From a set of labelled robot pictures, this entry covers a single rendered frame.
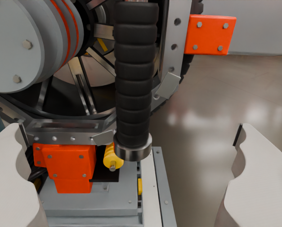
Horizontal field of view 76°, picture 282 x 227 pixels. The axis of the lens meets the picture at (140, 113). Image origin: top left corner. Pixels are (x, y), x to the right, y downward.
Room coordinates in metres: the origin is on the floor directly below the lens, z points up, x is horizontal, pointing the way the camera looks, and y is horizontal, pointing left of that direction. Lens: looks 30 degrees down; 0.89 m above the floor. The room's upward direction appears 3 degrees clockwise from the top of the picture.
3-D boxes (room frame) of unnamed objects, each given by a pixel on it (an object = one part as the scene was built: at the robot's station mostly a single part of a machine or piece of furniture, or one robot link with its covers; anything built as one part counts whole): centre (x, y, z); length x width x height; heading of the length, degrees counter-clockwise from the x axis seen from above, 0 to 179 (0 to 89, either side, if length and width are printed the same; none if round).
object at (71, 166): (0.43, 0.19, 0.48); 0.16 x 0.12 x 0.17; 3
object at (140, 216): (0.56, 0.23, 0.13); 0.50 x 0.36 x 0.10; 93
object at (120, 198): (0.56, 0.20, 0.32); 0.40 x 0.30 x 0.28; 93
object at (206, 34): (0.41, -0.12, 0.85); 0.09 x 0.08 x 0.07; 93
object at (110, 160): (0.50, 0.08, 0.51); 0.29 x 0.06 x 0.06; 3
